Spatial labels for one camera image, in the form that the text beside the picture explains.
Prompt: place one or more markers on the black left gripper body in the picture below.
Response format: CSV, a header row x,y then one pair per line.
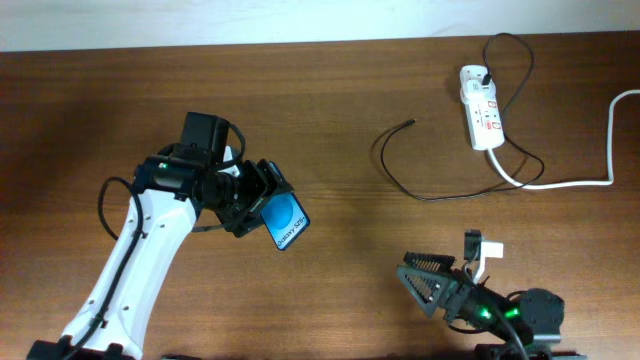
x,y
238,194

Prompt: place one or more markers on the blue Samsung Galaxy smartphone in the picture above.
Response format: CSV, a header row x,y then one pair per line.
x,y
284,218

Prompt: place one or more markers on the white charger adapter plug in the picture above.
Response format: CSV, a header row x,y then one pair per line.
x,y
476,91

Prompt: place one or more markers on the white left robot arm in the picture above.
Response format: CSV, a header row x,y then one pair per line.
x,y
168,194

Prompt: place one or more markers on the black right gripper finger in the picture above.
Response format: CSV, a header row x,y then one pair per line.
x,y
429,262
428,288

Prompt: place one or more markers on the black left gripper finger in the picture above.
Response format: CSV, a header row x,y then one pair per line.
x,y
249,223
275,180

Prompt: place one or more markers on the white power strip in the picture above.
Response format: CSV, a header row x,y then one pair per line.
x,y
483,118

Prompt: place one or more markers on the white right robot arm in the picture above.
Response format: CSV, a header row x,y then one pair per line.
x,y
527,322

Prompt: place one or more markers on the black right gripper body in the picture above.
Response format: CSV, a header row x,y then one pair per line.
x,y
460,297

